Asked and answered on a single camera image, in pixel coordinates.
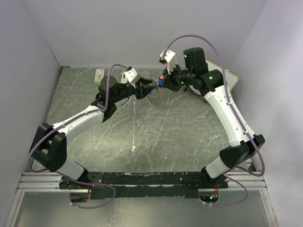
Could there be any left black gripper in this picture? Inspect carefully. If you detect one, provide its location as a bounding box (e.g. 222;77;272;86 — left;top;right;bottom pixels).
112;77;157;104

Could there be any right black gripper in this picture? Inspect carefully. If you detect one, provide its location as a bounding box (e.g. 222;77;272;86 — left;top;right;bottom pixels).
162;61;195;93

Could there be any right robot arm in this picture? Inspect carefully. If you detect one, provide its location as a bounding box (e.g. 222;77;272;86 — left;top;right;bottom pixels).
159;47;265;188

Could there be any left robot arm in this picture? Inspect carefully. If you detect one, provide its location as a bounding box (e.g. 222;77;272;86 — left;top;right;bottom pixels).
29;76;157;189

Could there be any clear cup of paperclips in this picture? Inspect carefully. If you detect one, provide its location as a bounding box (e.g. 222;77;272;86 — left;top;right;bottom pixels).
140;71;151;79

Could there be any white stapler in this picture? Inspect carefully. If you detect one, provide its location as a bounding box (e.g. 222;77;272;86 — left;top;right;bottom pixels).
120;72;128;84

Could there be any green white staple box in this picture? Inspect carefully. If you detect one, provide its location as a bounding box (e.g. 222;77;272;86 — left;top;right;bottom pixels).
94;69;105;83

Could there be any yellow framed whiteboard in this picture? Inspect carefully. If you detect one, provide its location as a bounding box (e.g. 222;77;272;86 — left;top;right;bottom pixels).
206;60;239;91

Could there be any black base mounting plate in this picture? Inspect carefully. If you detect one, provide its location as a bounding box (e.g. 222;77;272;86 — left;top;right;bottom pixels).
59;172;228;200

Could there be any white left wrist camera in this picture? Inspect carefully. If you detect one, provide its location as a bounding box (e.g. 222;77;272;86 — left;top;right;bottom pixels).
124;67;141;84

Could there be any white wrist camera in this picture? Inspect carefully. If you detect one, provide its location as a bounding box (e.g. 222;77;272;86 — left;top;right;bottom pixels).
159;48;177;75
124;67;141;84

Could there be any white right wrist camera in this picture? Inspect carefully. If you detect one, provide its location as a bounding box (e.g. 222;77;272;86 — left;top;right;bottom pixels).
159;48;177;75

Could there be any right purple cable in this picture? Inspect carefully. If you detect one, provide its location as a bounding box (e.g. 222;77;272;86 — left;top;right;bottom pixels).
160;35;265;207

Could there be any purple cable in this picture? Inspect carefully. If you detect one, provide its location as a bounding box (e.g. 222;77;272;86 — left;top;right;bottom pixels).
160;35;265;207
27;63;116;209

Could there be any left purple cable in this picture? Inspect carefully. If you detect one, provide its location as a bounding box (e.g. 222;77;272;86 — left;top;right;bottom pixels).
27;63;116;209

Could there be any aluminium rail frame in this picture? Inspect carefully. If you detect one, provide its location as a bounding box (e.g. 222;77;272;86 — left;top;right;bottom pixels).
8;171;276;227

